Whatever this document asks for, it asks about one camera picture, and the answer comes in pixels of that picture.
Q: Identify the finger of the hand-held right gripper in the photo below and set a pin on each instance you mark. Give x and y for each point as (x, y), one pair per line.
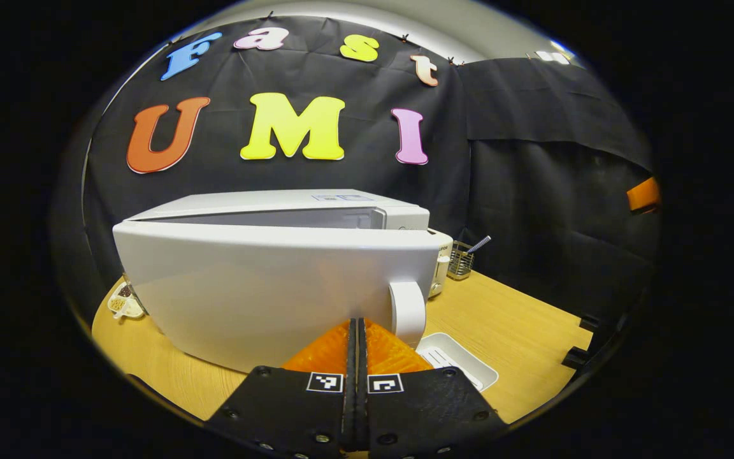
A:
(644, 194)

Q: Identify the white ribbed tray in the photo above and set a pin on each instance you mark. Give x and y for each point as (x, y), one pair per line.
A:
(462, 363)

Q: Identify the small grey utensil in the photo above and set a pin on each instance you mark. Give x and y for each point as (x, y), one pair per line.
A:
(480, 243)

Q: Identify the white microwave oven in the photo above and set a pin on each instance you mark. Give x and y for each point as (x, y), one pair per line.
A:
(246, 287)

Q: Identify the small black block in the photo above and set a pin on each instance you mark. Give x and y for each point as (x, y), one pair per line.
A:
(590, 323)
(575, 358)

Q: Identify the small white snack dish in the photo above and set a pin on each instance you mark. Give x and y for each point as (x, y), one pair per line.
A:
(126, 305)

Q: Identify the ceiling light panel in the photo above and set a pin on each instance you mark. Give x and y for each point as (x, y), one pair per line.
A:
(553, 57)

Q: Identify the cream toaster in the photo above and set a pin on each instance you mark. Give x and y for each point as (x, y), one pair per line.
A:
(441, 268)

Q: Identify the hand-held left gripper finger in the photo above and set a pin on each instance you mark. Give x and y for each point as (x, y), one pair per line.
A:
(350, 408)
(362, 408)

